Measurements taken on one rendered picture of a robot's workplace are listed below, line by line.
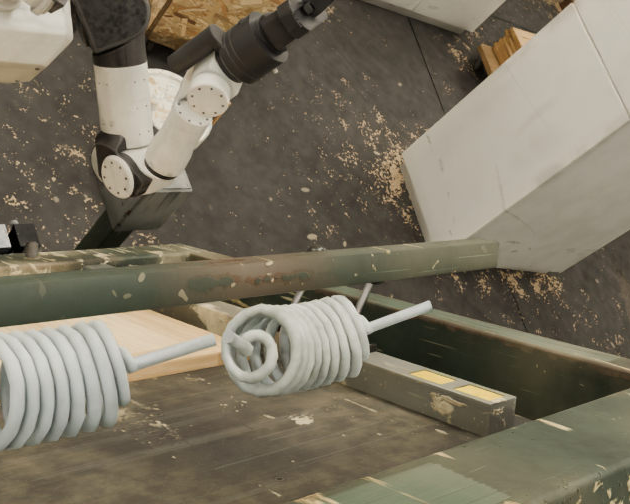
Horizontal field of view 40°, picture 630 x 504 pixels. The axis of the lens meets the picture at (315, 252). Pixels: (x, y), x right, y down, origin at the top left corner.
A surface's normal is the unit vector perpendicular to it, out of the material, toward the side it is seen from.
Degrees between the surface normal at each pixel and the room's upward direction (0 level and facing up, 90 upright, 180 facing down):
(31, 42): 68
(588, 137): 90
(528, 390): 90
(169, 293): 38
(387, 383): 90
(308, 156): 0
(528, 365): 90
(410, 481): 52
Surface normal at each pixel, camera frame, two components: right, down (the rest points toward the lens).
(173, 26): 0.10, 0.84
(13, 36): 0.55, 0.63
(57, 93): 0.57, -0.48
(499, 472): 0.06, -0.99
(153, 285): 0.67, 0.15
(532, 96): -0.79, -0.08
